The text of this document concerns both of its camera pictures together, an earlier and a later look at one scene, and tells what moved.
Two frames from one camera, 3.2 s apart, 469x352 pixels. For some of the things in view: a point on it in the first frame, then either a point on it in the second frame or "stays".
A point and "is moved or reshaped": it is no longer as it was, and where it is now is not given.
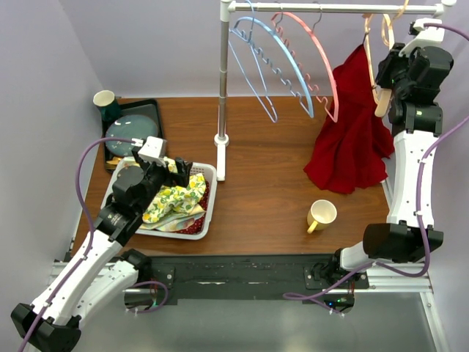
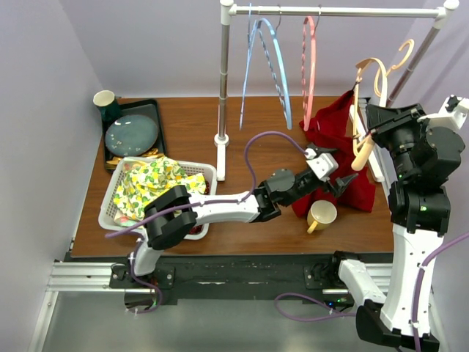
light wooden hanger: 382,102 -> 371,92
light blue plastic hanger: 266,61 is moved or reshaped
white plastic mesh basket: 209,171 stays
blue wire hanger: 241,61 -> 247,56
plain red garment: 355,144 -> 330,131
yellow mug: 321,213 stays
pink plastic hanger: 324,100 is moved or reshaped
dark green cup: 105,100 stays
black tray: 151,108 stays
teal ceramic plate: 130,127 stays
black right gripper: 387,64 -> 378,116
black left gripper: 180,177 -> 338,185
